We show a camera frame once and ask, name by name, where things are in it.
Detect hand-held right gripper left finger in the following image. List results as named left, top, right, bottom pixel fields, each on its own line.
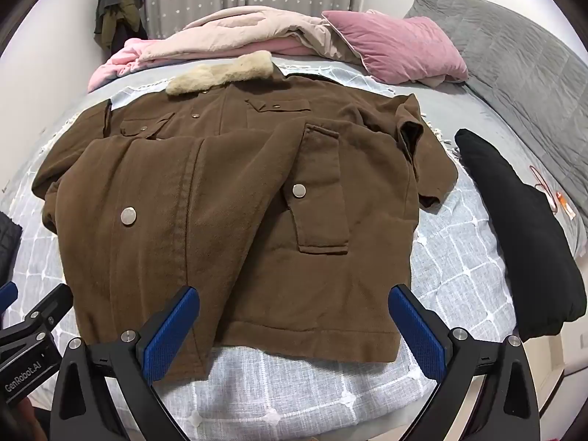
left=50, top=285, right=200, bottom=441

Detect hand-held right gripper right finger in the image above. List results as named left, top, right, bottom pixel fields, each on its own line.
left=388, top=284, right=541, bottom=441

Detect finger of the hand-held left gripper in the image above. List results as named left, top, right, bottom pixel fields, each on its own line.
left=14, top=284, right=74, bottom=332
left=0, top=282, right=19, bottom=317

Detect brown coat with fur collar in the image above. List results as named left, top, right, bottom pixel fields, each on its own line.
left=31, top=50, right=460, bottom=384

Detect dark hanging clothes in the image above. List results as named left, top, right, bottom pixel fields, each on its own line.
left=94, top=0, right=148, bottom=53

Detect black quilted garment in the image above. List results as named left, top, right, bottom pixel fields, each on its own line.
left=0, top=211, right=24, bottom=286

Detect grey checked fringed blanket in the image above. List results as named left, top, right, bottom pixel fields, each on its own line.
left=0, top=62, right=527, bottom=441

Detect pink blanket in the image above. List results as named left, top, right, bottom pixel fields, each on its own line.
left=87, top=37, right=322, bottom=93

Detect pink velvet pillow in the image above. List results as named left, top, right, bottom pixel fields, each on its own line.
left=322, top=9, right=469, bottom=86

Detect grey quilted pillow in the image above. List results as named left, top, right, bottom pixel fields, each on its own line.
left=404, top=0, right=588, bottom=194

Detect pink garment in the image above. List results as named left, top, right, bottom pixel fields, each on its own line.
left=138, top=6, right=363, bottom=66

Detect beige bed frame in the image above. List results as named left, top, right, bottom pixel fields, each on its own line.
left=519, top=303, right=588, bottom=426

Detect orange cable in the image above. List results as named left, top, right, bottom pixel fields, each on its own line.
left=528, top=164, right=578, bottom=219

